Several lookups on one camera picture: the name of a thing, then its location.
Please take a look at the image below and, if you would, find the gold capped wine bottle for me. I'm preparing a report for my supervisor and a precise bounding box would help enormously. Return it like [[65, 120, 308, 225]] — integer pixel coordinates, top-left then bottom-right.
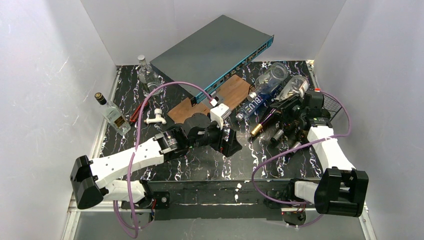
[[250, 107, 281, 137]]

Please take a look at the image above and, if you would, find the clear silver capped bottle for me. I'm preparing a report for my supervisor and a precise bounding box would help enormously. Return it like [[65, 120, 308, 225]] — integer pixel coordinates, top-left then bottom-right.
[[247, 62, 289, 101]]

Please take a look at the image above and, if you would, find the clear gold label liquor bottle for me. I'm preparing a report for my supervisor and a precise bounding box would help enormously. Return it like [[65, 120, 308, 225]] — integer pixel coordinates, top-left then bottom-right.
[[94, 92, 131, 136]]

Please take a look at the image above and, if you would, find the clear bottle black gold label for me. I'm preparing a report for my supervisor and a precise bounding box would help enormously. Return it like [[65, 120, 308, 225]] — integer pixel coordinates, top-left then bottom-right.
[[276, 75, 309, 101]]

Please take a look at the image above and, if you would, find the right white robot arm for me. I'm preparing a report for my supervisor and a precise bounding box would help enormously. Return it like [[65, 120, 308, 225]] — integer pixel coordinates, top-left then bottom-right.
[[270, 90, 369, 217]]

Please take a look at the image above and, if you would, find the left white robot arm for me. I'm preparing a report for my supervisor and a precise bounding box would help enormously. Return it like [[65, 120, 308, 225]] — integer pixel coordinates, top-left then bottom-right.
[[70, 113, 242, 210]]

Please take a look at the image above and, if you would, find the dark bottle brown label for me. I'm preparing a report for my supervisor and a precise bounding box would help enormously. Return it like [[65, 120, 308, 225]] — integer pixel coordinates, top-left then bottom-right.
[[287, 141, 303, 157]]

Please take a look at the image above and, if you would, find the silver capped dark wine bottle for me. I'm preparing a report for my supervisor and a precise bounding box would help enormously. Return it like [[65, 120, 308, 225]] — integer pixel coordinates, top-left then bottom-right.
[[270, 129, 285, 144]]

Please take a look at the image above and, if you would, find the blue square bottle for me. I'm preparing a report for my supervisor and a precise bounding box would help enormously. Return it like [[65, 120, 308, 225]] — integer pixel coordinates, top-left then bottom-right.
[[235, 94, 271, 122]]

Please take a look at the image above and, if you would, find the clear round glass bottle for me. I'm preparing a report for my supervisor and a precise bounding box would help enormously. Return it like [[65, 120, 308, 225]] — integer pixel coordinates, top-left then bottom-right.
[[137, 55, 162, 97]]

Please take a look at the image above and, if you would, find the white plastic faucet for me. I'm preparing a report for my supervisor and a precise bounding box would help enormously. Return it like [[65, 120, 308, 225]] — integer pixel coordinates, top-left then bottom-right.
[[143, 108, 167, 125]]

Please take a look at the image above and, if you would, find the wooden board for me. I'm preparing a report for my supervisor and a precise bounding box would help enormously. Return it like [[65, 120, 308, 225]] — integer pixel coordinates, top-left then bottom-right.
[[167, 75, 251, 124]]

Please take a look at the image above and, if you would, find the red utility knife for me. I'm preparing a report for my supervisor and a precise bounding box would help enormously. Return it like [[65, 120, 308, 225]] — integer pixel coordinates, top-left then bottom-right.
[[129, 102, 149, 125]]

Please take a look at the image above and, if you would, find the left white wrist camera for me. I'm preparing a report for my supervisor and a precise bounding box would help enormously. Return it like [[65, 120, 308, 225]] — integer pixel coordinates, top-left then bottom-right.
[[209, 103, 232, 130]]

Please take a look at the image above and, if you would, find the black wire wine rack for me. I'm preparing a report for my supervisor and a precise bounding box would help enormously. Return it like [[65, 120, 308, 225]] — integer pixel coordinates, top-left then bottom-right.
[[323, 93, 343, 122]]

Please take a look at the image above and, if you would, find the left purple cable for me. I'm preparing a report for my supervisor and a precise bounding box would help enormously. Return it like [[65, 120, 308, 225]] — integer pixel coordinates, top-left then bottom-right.
[[112, 81, 218, 239]]

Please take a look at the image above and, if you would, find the teal network switch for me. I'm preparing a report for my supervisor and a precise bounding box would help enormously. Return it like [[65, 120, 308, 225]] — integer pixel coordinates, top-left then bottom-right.
[[150, 15, 274, 105]]

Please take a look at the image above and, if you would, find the aluminium frame rail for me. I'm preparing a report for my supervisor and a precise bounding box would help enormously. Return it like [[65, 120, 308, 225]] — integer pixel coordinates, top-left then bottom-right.
[[61, 66, 133, 240]]

